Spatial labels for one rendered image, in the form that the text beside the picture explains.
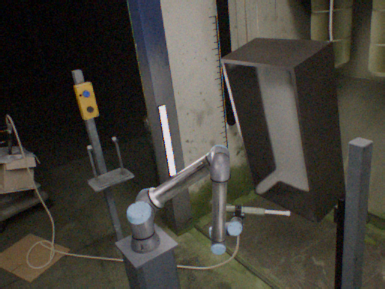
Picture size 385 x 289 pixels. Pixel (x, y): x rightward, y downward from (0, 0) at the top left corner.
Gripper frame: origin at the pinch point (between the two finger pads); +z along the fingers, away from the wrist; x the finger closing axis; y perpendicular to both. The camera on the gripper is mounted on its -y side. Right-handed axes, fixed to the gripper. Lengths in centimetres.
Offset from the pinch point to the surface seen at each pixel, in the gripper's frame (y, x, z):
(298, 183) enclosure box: -19, 44, 37
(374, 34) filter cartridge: -135, 94, 36
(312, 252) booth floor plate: 35, 56, 29
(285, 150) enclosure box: -45, 33, 37
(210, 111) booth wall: -77, -31, 43
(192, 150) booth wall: -43, -45, 38
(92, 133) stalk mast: -58, -114, -12
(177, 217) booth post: 19, -59, 43
